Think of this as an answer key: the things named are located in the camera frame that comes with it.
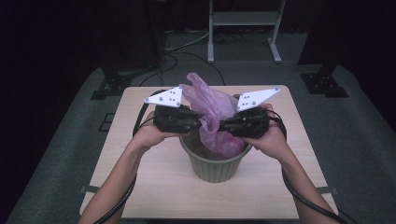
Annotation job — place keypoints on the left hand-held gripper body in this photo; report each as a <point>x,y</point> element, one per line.
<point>169,119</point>

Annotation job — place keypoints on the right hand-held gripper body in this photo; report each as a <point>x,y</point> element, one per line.
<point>252,123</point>

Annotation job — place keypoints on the pink plastic bag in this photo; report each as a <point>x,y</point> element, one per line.
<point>214,105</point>

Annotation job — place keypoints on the green plastic bin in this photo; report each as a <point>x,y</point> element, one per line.
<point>214,169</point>

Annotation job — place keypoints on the person's left hand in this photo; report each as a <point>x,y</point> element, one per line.
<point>149,133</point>

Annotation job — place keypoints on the person's right hand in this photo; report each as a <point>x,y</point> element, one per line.
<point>275,140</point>

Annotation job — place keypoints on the black stand base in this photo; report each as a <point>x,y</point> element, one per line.
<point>323,84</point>
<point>112,87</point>

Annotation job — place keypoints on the white metal stand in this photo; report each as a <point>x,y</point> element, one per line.
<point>211,31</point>

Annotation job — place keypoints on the grey tape strip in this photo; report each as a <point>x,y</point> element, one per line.
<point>90,188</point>
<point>327,190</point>

